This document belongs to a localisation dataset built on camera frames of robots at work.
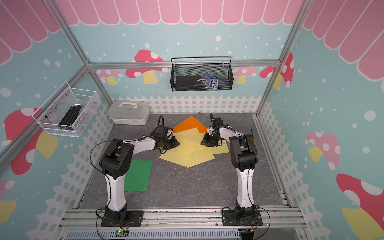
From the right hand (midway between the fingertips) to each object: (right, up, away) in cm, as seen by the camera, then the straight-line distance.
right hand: (202, 143), depth 102 cm
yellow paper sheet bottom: (-10, -8, -5) cm, 14 cm away
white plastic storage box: (-51, +22, +5) cm, 56 cm away
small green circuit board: (-42, -41, -29) cm, 65 cm away
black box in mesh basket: (-9, +37, -14) cm, 40 cm away
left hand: (-16, -2, -1) cm, 16 cm away
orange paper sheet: (-10, +14, +12) cm, 21 cm away
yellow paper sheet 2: (+13, -3, -2) cm, 13 cm away
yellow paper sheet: (-9, +1, +1) cm, 9 cm away
